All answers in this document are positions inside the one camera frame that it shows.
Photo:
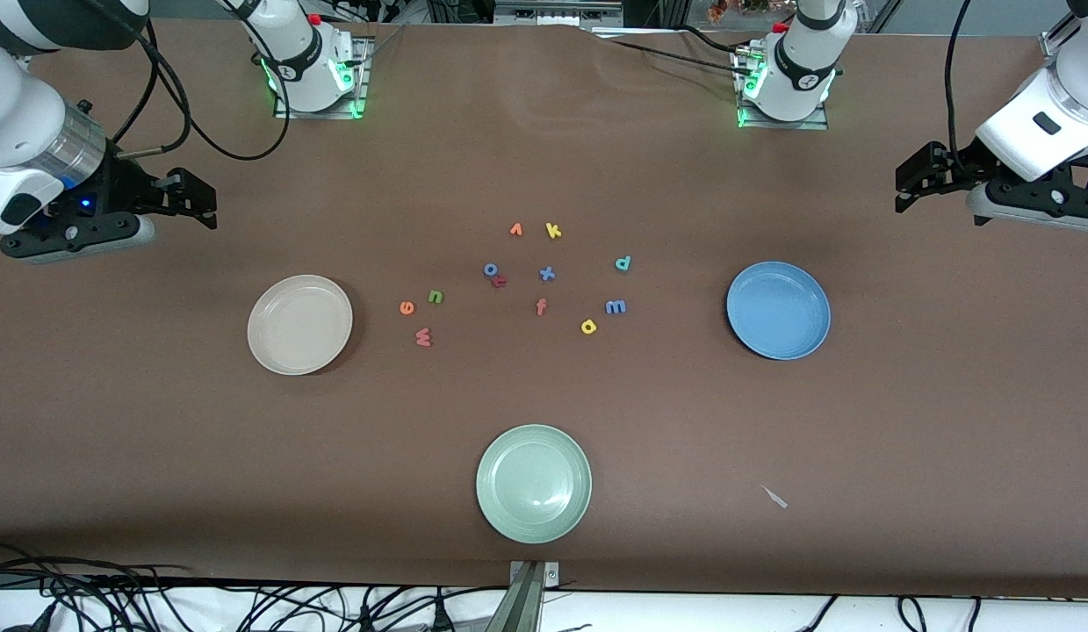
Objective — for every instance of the brown table cover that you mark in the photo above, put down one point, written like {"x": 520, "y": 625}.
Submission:
{"x": 157, "y": 439}

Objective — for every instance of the metal table edge bracket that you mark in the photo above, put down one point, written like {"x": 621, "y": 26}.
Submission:
{"x": 530, "y": 592}

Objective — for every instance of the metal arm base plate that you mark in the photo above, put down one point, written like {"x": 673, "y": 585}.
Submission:
{"x": 362, "y": 88}
{"x": 811, "y": 125}

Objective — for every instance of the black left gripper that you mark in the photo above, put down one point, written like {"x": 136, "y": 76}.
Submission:
{"x": 967, "y": 163}

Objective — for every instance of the beige round plate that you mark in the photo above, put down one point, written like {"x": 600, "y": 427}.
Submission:
{"x": 299, "y": 325}

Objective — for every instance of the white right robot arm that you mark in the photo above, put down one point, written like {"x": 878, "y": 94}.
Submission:
{"x": 17, "y": 105}

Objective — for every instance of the green round plate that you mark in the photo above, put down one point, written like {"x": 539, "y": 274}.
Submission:
{"x": 534, "y": 484}

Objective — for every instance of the silver metal frame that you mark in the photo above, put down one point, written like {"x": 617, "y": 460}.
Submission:
{"x": 557, "y": 13}

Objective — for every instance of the small white paper scrap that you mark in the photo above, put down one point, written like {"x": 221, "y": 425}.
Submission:
{"x": 774, "y": 497}

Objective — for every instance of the blue foam letter m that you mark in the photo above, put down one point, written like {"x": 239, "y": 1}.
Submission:
{"x": 616, "y": 307}

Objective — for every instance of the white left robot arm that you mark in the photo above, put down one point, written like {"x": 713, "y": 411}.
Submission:
{"x": 1035, "y": 123}

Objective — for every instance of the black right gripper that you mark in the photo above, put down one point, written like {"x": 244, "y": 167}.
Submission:
{"x": 122, "y": 187}

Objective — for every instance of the aluminium profile rail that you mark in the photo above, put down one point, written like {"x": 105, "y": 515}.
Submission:
{"x": 1057, "y": 35}

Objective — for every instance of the blue round plate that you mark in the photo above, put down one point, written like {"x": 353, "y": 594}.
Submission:
{"x": 779, "y": 310}

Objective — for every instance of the pink foam letter w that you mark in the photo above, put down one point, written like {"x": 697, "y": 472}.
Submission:
{"x": 423, "y": 337}

